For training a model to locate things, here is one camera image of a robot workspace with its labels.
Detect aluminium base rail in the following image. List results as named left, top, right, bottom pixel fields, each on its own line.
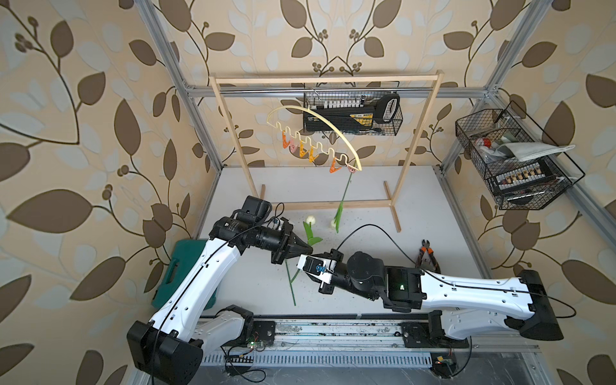
left=140, top=314, right=541, bottom=369

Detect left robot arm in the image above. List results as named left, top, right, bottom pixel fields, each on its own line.
left=127, top=196, right=313, bottom=384

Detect wire basket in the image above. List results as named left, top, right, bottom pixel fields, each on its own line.
left=456, top=101, right=586, bottom=211
left=303, top=91, right=404, bottom=136

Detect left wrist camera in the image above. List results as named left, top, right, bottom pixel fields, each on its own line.
left=266, top=216, right=282, bottom=230

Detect blue tulip flower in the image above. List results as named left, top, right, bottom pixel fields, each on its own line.
left=284, top=261, right=297, bottom=306

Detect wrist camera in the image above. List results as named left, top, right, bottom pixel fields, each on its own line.
left=266, top=216, right=282, bottom=230
left=297, top=255, right=337, bottom=282

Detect right wire basket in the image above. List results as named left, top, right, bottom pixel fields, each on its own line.
left=456, top=101, right=586, bottom=211

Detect orange clothes peg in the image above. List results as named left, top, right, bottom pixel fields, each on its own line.
left=329, top=159, right=342, bottom=173

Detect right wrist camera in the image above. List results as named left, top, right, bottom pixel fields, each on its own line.
left=297, top=255, right=337, bottom=282

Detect green plastic tool case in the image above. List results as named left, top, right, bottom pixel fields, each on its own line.
left=152, top=239, right=207, bottom=311

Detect orange handled pliers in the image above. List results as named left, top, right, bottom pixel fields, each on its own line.
left=416, top=240, right=441, bottom=274

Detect yellow clip hanger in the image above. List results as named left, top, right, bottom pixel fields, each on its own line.
left=265, top=105, right=363, bottom=174

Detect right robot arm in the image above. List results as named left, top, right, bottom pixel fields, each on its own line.
left=297, top=250, right=564, bottom=341

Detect wooden drying rack frame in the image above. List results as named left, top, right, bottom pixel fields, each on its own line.
left=209, top=70, right=445, bottom=237

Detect back wire basket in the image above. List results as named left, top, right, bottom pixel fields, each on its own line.
left=303, top=91, right=404, bottom=136

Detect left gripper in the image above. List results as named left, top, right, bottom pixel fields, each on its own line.
left=257, top=223, right=313, bottom=266

